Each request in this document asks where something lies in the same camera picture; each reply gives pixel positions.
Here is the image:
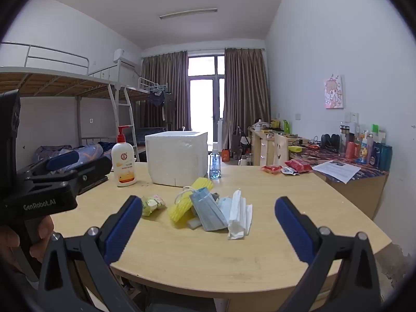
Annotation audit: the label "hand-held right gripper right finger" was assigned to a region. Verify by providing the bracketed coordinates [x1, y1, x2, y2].
[275, 197, 382, 312]

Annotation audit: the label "printed paper sheet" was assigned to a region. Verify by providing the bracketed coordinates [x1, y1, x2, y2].
[312, 160, 361, 184]

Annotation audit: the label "glass balcony door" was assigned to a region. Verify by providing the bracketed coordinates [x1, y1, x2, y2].
[188, 55, 226, 144]

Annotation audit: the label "white lotion pump bottle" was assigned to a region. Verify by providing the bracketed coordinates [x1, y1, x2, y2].
[111, 125, 138, 187]

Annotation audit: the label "person's left hand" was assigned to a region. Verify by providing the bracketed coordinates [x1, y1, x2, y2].
[0, 216, 55, 275]

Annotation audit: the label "clear blue sanitizer bottle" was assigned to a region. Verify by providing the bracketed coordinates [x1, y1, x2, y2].
[210, 142, 222, 179]

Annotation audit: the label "black trolley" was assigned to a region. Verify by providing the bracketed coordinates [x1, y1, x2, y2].
[231, 127, 251, 160]

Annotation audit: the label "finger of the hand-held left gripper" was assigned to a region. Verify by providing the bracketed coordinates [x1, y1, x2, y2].
[31, 150, 82, 174]
[19, 157, 113, 196]

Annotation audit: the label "green floral packet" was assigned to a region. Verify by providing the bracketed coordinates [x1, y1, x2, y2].
[141, 194, 166, 217]

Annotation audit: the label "white bunk bed ladder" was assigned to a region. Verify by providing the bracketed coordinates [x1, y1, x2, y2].
[109, 86, 140, 163]

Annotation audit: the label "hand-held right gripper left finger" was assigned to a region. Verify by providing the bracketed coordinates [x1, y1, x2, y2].
[36, 196, 144, 312]

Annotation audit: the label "metal bunk bed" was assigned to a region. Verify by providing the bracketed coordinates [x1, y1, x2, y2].
[125, 77, 170, 147]
[0, 42, 140, 183]

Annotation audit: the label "blue face mask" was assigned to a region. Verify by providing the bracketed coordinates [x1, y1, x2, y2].
[214, 197, 234, 223]
[189, 187, 229, 232]

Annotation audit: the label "wooden desk with drawers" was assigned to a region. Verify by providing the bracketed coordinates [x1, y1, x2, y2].
[249, 127, 313, 166]

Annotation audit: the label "white foam box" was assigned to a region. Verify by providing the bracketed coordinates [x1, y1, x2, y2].
[145, 131, 209, 187]

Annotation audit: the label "ceiling tube light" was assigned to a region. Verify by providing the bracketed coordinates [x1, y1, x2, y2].
[159, 8, 218, 20]

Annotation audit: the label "white cartoon print bottle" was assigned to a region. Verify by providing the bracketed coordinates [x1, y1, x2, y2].
[357, 136, 373, 165]

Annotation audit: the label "pink cartoon wall poster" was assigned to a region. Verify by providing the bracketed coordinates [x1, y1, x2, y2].
[324, 75, 344, 109]

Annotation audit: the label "black headphones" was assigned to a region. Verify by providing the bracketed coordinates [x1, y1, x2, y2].
[320, 133, 340, 152]

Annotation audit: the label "white tissue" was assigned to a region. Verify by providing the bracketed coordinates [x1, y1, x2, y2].
[227, 189, 253, 240]

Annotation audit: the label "blue patterned quilt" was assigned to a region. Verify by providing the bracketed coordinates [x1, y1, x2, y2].
[32, 143, 114, 173]

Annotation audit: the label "white air conditioner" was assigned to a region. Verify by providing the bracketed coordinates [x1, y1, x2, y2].
[113, 49, 137, 69]

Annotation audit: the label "yellow foam net sleeve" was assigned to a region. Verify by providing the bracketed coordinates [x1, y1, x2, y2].
[168, 177, 214, 223]

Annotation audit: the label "wooden side desk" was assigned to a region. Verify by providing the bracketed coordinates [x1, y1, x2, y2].
[312, 169, 389, 220]

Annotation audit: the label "brown curtain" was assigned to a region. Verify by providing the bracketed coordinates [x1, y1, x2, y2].
[224, 48, 272, 158]
[140, 50, 192, 132]

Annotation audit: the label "dark hanging clothes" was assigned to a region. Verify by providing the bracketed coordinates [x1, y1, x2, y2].
[149, 89, 166, 108]

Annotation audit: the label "steel thermos bottle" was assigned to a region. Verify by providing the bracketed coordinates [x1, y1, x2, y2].
[340, 122, 352, 153]

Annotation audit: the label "large red snack packet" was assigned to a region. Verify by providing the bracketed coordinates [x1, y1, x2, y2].
[285, 159, 313, 173]

